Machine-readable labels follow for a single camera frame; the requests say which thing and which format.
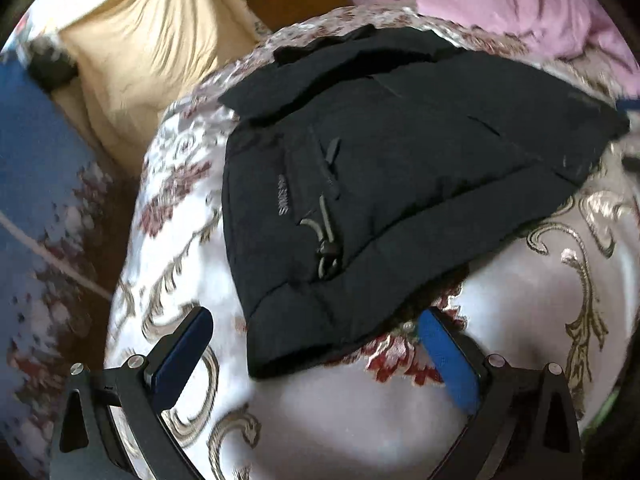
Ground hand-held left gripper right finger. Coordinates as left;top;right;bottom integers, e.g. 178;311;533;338
419;307;583;480

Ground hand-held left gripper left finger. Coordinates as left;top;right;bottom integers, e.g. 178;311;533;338
50;306;214;480

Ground black jacket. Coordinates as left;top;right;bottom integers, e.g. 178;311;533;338
218;24;631;380

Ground floral satin bedspread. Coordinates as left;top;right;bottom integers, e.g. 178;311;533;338
102;5;640;480

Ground pink curtain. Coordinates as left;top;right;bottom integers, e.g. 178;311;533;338
345;0;640;97

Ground blue printed wardrobe cover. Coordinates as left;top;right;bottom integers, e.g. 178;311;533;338
0;50;146;461

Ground yellow hanging cloth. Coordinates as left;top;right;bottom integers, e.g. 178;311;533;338
55;0;261;177

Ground black tote bag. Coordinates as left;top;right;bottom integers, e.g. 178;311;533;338
27;42;79;92

